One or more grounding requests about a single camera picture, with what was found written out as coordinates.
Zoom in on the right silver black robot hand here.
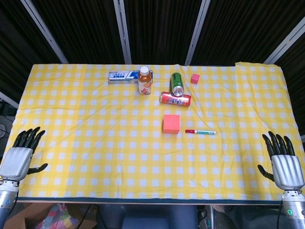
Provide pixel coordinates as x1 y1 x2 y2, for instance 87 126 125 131
257 130 305 191

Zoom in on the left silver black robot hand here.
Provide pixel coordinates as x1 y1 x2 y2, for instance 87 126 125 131
0 126 49 182

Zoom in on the red-capped marker pen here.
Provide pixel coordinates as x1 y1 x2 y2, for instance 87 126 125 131
185 129 217 135

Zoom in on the large orange-red block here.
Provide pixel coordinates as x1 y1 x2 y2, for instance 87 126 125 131
163 114 181 135

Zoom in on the brown cardboard box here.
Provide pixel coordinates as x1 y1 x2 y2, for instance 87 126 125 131
4 202 97 229

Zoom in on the pile of colourful blocks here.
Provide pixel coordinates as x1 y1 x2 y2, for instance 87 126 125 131
35 204 80 229

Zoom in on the yellow white checkered tablecloth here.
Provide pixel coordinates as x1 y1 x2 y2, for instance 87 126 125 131
3 61 305 200

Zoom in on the table with dark edge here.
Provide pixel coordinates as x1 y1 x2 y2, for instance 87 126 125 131
16 197 283 206

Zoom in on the red orange drink can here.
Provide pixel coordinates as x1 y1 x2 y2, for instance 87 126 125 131
159 91 192 107

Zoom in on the white blue long box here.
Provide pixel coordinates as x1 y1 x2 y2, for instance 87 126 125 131
108 70 154 84

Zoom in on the green drink can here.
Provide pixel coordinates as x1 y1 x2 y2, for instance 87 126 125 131
169 72 185 96

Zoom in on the blue chair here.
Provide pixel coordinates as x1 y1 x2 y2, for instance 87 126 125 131
99 204 198 229

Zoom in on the tea bottle with white cap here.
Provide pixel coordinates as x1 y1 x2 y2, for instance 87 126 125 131
138 66 153 96

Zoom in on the grey aluminium frame post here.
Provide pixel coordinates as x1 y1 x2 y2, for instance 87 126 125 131
0 91 19 109
20 0 69 64
113 0 132 64
184 0 212 66
264 30 305 64

